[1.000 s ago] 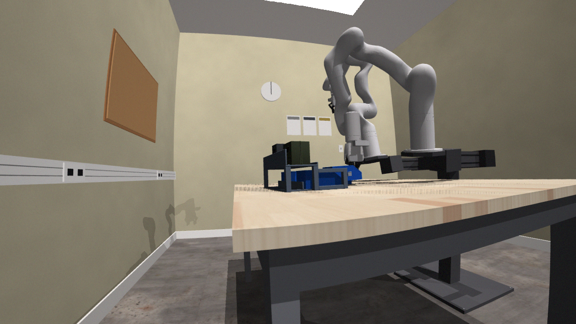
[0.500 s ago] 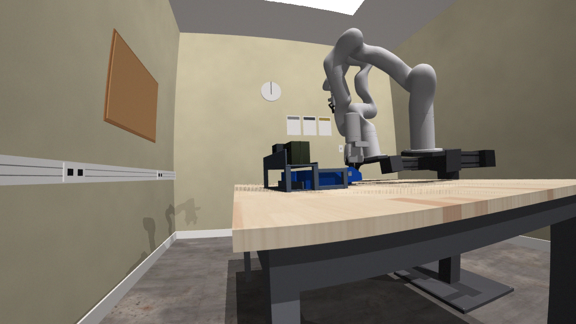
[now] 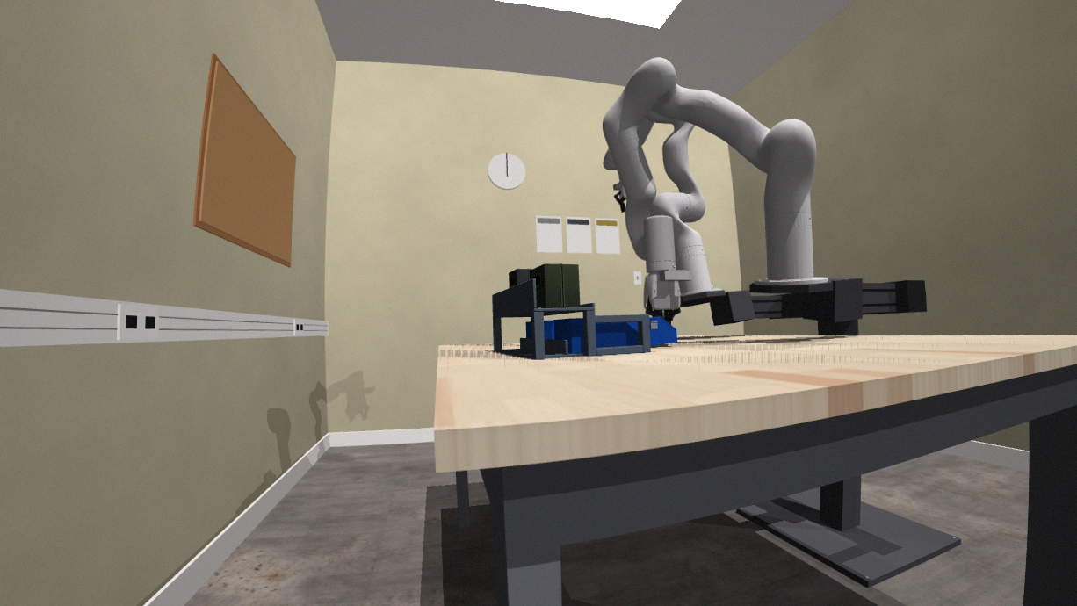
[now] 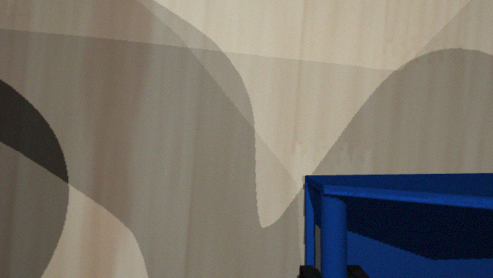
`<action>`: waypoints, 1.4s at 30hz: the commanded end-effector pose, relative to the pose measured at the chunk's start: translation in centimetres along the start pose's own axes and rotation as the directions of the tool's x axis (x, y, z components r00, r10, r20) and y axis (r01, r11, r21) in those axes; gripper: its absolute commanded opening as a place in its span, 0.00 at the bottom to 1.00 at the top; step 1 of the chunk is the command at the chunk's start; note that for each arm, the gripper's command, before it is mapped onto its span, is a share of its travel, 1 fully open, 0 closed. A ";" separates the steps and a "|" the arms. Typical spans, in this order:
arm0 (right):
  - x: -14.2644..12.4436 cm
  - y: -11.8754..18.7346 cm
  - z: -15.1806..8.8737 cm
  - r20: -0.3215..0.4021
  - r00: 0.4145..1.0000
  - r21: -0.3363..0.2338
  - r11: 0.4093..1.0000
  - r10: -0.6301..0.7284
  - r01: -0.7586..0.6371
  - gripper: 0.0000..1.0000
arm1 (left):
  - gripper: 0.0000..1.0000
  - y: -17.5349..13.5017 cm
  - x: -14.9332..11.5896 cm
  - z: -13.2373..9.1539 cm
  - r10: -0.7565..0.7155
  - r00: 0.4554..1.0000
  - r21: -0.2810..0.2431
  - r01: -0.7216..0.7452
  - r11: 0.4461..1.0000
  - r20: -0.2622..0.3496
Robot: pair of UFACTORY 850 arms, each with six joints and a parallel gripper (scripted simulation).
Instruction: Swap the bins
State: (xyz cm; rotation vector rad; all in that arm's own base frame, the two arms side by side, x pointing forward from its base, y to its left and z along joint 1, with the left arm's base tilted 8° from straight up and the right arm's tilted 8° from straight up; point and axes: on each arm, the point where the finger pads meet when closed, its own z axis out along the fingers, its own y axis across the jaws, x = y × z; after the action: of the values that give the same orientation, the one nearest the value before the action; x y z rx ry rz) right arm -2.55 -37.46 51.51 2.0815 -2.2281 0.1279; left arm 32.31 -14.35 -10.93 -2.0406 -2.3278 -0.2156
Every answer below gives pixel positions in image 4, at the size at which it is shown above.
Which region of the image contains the blue open-front bin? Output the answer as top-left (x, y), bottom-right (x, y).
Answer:
top-left (305, 173), bottom-right (493, 278)

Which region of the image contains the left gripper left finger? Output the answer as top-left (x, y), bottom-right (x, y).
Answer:
top-left (299, 265), bottom-right (322, 278)

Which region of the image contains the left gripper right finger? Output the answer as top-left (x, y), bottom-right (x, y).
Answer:
top-left (348, 265), bottom-right (370, 278)

